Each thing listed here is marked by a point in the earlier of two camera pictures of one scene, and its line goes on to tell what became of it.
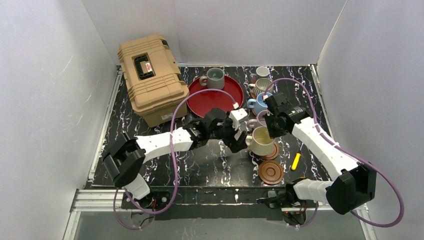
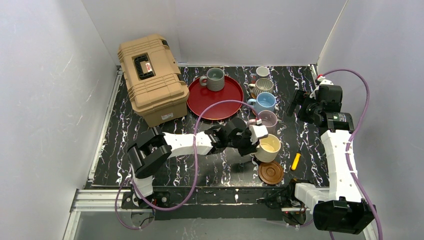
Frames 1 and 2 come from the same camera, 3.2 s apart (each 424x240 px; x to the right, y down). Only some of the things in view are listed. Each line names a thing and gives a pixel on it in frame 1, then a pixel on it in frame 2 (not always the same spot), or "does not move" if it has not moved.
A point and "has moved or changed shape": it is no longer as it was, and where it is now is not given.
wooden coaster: x=270 y=172 does not move
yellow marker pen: x=296 y=161 does not move
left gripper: x=234 y=136 → x=249 y=143
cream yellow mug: x=262 y=144 has moved or changed shape
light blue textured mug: x=260 y=103 does not move
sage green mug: x=214 y=79 does not move
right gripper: x=272 y=122 → x=298 y=103
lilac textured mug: x=260 y=121 does not move
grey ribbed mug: x=261 y=86 does not move
